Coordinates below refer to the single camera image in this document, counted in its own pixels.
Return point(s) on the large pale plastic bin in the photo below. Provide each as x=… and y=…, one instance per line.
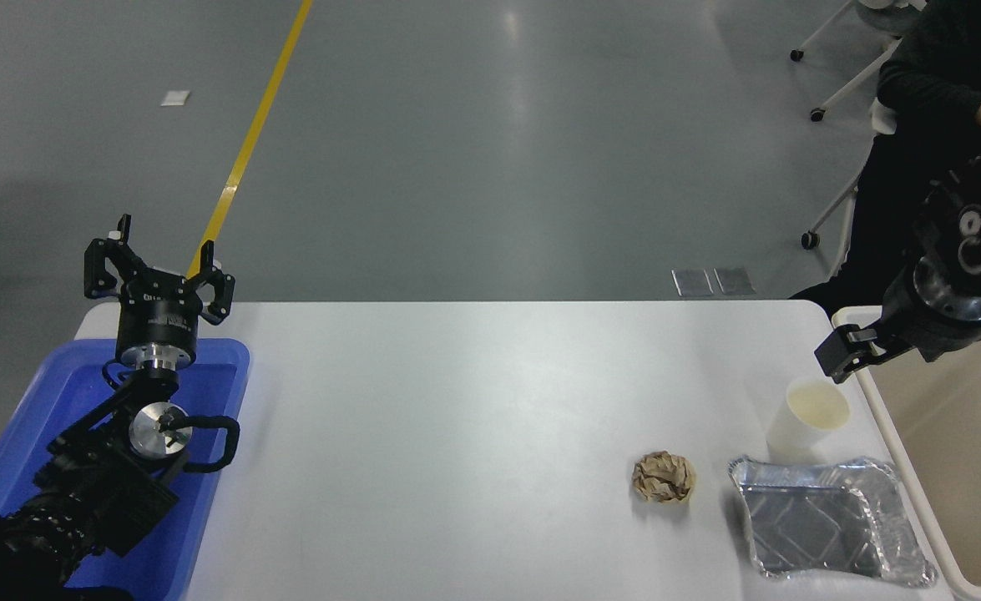
x=958, y=467

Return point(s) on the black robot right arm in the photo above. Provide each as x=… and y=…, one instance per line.
x=949, y=217

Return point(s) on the white paper scrap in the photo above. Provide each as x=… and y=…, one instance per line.
x=174, y=98

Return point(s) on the white paper cup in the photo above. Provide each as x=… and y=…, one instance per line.
x=803, y=426

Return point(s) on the silver foil tray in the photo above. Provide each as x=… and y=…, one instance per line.
x=816, y=522

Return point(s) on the grey metal floor plate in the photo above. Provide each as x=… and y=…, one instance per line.
x=691, y=282
x=734, y=280

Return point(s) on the blue plastic tray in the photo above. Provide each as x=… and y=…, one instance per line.
x=64, y=392

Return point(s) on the crumpled tan paper ball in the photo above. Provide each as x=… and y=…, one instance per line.
x=664, y=477

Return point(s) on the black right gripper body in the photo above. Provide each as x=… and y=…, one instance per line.
x=932, y=338

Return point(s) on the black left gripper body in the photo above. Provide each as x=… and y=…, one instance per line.
x=159, y=321

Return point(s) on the white office chair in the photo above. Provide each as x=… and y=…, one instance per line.
x=857, y=77

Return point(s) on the person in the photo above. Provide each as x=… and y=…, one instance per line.
x=941, y=50

